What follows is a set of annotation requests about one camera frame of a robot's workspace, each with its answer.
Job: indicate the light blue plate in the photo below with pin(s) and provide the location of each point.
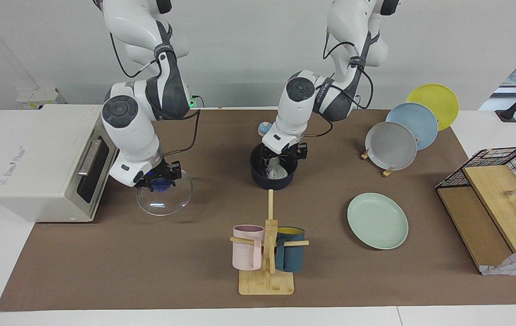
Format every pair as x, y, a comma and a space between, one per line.
418, 122

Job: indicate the green plate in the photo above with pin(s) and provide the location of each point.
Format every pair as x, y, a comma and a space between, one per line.
378, 221

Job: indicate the white vermicelli bundle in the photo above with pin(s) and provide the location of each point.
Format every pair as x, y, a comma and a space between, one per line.
278, 170

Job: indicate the wooden storage shelf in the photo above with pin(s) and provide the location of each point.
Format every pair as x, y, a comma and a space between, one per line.
475, 226

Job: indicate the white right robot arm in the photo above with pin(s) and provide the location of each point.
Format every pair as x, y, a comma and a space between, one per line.
133, 131

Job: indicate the grey plate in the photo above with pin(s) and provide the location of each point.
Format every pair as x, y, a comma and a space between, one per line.
391, 146

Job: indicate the dark teal mug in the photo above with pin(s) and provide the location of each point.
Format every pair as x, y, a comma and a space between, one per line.
290, 253

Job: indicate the brown table mat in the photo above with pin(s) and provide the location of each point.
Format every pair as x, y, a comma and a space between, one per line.
149, 262

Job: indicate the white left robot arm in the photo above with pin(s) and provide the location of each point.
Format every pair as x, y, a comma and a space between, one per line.
344, 27

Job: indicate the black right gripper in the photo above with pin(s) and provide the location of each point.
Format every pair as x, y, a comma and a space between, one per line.
169, 171

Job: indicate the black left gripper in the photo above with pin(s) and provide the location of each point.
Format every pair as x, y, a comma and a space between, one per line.
301, 150

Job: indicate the cream toaster oven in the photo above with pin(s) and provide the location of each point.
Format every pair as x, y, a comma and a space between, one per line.
36, 163

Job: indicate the yellow plate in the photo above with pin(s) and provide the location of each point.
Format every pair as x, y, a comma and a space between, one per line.
439, 99

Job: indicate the pink mug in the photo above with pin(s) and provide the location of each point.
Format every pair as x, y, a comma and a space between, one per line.
245, 251

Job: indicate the wooden mug tree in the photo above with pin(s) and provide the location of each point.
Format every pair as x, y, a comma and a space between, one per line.
267, 283

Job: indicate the glass lid purple knob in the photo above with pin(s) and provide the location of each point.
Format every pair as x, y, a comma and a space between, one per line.
167, 201

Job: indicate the wooden plate rack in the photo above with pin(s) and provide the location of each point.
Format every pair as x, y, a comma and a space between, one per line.
388, 172

